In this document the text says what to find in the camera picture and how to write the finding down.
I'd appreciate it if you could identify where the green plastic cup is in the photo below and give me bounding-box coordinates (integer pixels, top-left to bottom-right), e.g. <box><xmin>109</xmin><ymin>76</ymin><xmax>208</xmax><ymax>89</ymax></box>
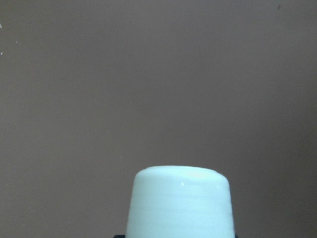
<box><xmin>125</xmin><ymin>166</ymin><xmax>236</xmax><ymax>238</ymax></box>

